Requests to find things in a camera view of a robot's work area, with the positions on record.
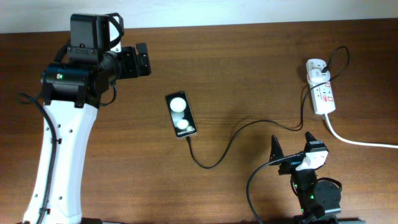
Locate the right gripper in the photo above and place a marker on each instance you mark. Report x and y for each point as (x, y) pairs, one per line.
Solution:
(289, 165)

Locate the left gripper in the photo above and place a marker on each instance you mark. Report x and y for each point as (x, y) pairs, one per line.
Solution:
(131, 70)

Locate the black Galaxy flip phone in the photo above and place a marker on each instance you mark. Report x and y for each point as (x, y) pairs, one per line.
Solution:
(181, 114)

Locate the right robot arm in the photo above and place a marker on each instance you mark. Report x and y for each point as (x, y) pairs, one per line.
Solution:
(319, 198)

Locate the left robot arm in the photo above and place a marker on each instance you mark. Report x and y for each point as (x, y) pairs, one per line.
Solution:
(87, 66)

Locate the white USB charger plug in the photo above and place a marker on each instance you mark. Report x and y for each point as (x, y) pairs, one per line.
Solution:
(316, 76)

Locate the white power strip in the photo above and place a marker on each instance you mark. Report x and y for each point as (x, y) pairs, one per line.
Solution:
(322, 95)

